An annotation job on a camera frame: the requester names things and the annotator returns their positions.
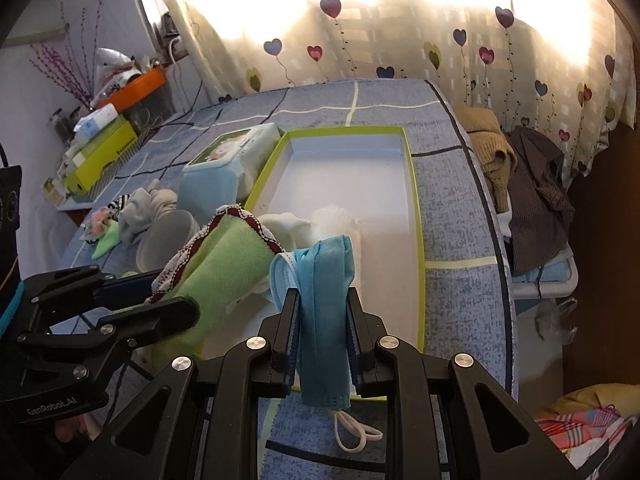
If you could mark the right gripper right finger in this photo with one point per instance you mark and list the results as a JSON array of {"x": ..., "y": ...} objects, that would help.
[{"x": 363, "y": 330}]

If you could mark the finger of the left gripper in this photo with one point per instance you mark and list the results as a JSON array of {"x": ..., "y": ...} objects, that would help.
[
  {"x": 89, "y": 286},
  {"x": 128, "y": 329}
]

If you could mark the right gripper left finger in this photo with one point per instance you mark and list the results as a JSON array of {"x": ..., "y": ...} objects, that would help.
[{"x": 276, "y": 368}]

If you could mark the light green small sock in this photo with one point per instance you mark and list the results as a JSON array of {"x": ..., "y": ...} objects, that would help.
[{"x": 108, "y": 241}]

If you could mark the blue face mask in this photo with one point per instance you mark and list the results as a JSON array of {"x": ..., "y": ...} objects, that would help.
[{"x": 321, "y": 275}]

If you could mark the green towel with red trim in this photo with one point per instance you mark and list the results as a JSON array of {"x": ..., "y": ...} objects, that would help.
[{"x": 225, "y": 262}]

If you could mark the grey sock bundle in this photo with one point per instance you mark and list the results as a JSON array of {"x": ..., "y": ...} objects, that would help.
[{"x": 143, "y": 207}]

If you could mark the black white striped sock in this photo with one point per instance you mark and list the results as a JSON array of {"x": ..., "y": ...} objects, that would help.
[{"x": 116, "y": 206}]

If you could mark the yellow green cardboard box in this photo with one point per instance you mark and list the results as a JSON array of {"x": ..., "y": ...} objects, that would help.
[{"x": 83, "y": 173}]

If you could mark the blue plaid bed sheet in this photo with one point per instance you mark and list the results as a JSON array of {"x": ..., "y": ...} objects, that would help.
[{"x": 469, "y": 303}]

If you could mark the pale green flat box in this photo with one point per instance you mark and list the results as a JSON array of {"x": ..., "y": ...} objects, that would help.
[{"x": 88, "y": 148}]

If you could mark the striped storage tray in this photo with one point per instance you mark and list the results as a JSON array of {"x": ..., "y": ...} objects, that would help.
[{"x": 71, "y": 201}]

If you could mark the blue tissue pack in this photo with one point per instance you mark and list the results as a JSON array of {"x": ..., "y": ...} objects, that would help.
[{"x": 91, "y": 125}]

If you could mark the green rimmed white box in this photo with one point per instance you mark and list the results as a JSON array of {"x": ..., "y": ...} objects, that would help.
[{"x": 345, "y": 219}]

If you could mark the blue wet wipes pack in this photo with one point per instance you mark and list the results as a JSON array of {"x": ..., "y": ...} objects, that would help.
[{"x": 225, "y": 172}]

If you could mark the orange plastic tray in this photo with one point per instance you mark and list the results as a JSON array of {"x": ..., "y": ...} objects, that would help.
[{"x": 135, "y": 90}]

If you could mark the purple decorative branches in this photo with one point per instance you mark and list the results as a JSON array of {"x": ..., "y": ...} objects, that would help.
[{"x": 70, "y": 67}]

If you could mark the dark brown garment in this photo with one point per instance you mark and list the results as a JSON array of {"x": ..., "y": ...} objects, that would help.
[{"x": 541, "y": 210}]

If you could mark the tan knitted sweater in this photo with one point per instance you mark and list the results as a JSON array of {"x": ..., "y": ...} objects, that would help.
[{"x": 494, "y": 153}]

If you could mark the plaid cloth pile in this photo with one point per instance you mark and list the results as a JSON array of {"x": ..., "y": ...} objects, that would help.
[{"x": 587, "y": 425}]

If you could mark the heart patterned curtain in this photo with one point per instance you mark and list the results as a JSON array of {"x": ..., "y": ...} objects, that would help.
[{"x": 562, "y": 67}]

